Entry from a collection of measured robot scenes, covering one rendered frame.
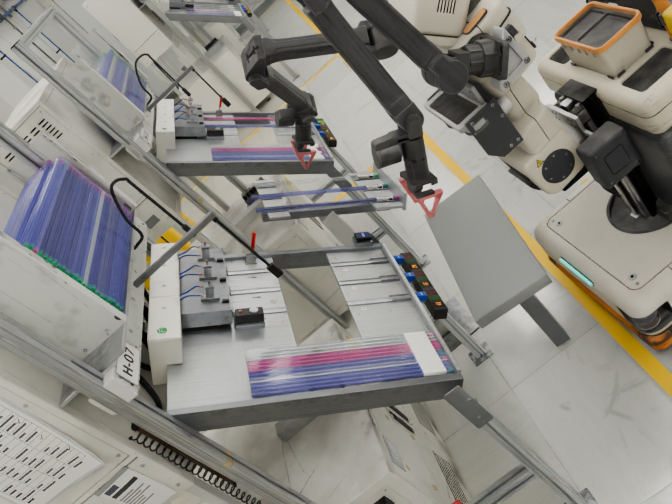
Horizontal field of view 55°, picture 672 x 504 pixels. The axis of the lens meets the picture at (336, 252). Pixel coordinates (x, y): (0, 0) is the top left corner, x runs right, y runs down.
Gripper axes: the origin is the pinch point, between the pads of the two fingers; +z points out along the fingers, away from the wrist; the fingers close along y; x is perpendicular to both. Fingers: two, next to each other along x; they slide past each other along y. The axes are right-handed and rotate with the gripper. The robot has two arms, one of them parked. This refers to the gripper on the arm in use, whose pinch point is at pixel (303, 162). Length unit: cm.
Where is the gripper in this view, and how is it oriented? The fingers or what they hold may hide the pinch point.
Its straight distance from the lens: 239.5
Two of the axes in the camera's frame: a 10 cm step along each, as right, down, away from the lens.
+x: 9.6, -1.1, 2.4
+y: 2.7, 4.6, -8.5
